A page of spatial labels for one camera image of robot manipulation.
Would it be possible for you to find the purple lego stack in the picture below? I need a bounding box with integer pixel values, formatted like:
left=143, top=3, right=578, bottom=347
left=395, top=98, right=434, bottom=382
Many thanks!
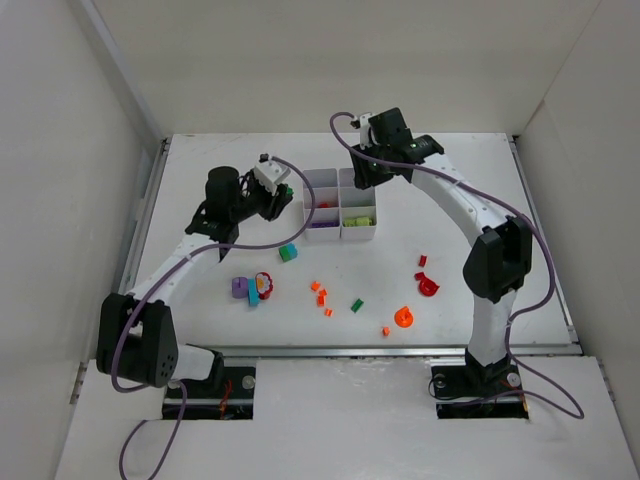
left=310, top=221, right=340, bottom=229

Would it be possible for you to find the small orange lego pair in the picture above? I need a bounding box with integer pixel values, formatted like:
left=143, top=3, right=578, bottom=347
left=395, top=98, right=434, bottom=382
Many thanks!
left=311, top=281, right=327, bottom=296

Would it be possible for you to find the orange round lego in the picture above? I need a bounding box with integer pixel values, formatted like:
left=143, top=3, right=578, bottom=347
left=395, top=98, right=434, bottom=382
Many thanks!
left=394, top=306, right=414, bottom=328

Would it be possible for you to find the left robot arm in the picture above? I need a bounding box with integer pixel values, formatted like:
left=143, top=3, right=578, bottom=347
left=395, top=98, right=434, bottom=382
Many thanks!
left=96, top=155, right=295, bottom=392

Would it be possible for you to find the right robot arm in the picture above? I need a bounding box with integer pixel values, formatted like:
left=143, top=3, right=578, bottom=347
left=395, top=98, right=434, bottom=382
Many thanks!
left=350, top=108, right=532, bottom=383

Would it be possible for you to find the right white divided container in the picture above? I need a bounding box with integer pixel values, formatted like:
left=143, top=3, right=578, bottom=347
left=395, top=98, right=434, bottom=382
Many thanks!
left=338, top=168, right=378, bottom=242

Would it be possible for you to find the white divided container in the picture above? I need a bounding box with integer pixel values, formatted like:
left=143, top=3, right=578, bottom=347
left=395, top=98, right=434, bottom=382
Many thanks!
left=338, top=168, right=378, bottom=242
left=303, top=168, right=340, bottom=243

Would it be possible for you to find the left white divided container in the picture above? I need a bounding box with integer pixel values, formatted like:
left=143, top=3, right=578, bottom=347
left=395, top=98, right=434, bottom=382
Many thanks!
left=303, top=168, right=340, bottom=243

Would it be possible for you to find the red flower lego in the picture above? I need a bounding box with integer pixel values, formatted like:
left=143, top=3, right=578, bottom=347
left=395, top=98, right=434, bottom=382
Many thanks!
left=255, top=271, right=274, bottom=300

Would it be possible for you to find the purple arch lego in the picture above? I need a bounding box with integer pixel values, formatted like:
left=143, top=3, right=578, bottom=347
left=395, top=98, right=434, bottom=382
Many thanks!
left=231, top=277, right=249, bottom=299

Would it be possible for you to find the teal lego brick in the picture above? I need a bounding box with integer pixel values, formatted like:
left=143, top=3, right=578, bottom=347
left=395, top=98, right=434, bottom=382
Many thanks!
left=247, top=278, right=260, bottom=307

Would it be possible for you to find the small green lego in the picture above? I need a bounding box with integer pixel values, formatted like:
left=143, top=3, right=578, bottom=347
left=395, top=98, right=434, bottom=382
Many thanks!
left=351, top=299, right=363, bottom=313

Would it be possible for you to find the red round lego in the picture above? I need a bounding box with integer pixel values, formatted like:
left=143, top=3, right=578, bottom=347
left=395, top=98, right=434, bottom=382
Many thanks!
left=414, top=272, right=440, bottom=297

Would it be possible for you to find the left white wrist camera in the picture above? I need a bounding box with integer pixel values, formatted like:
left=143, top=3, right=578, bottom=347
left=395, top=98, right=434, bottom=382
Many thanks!
left=252, top=153, right=291, bottom=196

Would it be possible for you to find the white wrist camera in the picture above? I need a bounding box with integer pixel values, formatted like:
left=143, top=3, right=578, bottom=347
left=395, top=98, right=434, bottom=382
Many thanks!
left=350, top=112, right=376, bottom=150
left=252, top=153, right=291, bottom=196

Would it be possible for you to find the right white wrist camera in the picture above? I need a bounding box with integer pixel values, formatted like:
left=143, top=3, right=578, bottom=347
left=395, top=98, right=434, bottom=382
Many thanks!
left=350, top=112, right=376, bottom=150

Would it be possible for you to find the aluminium rail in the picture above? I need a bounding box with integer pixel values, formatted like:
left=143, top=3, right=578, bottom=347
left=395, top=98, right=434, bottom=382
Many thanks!
left=214, top=344, right=583, bottom=358

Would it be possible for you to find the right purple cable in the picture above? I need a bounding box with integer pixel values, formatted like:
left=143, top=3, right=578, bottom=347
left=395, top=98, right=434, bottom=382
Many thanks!
left=329, top=111, right=586, bottom=420

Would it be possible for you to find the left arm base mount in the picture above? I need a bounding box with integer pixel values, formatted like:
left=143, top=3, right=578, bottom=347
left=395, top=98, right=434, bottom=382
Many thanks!
left=182, top=358, right=257, bottom=421

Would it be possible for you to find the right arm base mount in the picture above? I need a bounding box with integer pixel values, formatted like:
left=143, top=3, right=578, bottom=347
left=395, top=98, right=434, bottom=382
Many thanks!
left=428, top=363, right=529, bottom=420

